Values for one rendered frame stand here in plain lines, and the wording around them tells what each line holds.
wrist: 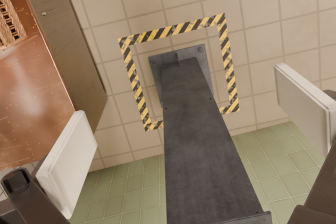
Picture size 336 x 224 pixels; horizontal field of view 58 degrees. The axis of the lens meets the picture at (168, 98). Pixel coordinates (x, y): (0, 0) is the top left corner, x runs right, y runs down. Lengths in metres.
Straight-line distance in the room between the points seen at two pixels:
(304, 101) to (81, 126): 0.13
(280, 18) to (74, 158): 1.66
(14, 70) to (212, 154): 0.77
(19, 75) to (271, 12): 1.26
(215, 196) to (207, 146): 0.20
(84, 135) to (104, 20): 1.50
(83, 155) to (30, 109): 1.08
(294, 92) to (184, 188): 0.60
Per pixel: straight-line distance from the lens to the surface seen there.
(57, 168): 0.16
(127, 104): 1.81
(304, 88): 0.17
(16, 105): 1.29
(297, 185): 1.56
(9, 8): 1.15
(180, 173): 0.80
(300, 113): 0.18
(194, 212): 0.69
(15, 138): 1.36
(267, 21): 1.77
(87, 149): 0.20
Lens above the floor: 1.65
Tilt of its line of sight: 67 degrees down
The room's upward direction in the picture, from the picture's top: 175 degrees clockwise
